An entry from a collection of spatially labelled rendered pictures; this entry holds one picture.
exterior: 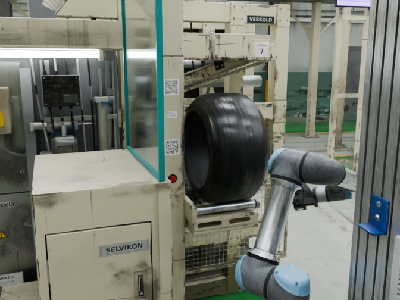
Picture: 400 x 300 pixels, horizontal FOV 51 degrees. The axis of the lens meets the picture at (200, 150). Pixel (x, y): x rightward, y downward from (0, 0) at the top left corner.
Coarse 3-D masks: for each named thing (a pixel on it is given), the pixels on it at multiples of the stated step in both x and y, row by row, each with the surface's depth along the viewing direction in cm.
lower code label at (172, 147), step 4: (168, 140) 204; (172, 140) 204; (176, 140) 205; (168, 144) 204; (172, 144) 205; (176, 144) 206; (168, 148) 205; (172, 148) 205; (176, 148) 206; (168, 152) 205; (172, 152) 206; (176, 152) 206
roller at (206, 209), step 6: (210, 204) 212; (216, 204) 213; (222, 204) 213; (228, 204) 214; (234, 204) 215; (240, 204) 216; (246, 204) 217; (252, 204) 218; (198, 210) 208; (204, 210) 209; (210, 210) 210; (216, 210) 211; (222, 210) 213; (228, 210) 214
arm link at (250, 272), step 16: (272, 160) 155; (288, 160) 150; (304, 160) 147; (272, 176) 153; (288, 176) 149; (272, 192) 152; (288, 192) 150; (272, 208) 149; (288, 208) 150; (272, 224) 148; (256, 240) 150; (272, 240) 147; (256, 256) 145; (272, 256) 146; (240, 272) 146; (256, 272) 143; (256, 288) 142
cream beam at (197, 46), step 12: (192, 36) 225; (204, 36) 227; (216, 36) 229; (228, 36) 232; (240, 36) 234; (252, 36) 237; (264, 36) 240; (192, 48) 226; (204, 48) 228; (216, 48) 231; (228, 48) 233; (240, 48) 236; (252, 48) 238; (192, 60) 238; (204, 60) 238; (216, 60) 238; (228, 60) 238; (240, 60) 238; (252, 60) 240; (264, 60) 243
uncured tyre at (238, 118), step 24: (216, 96) 209; (240, 96) 212; (192, 120) 241; (216, 120) 197; (240, 120) 199; (264, 120) 208; (192, 144) 247; (216, 144) 195; (240, 144) 196; (264, 144) 200; (192, 168) 243; (216, 168) 197; (240, 168) 198; (264, 168) 203; (216, 192) 204; (240, 192) 207
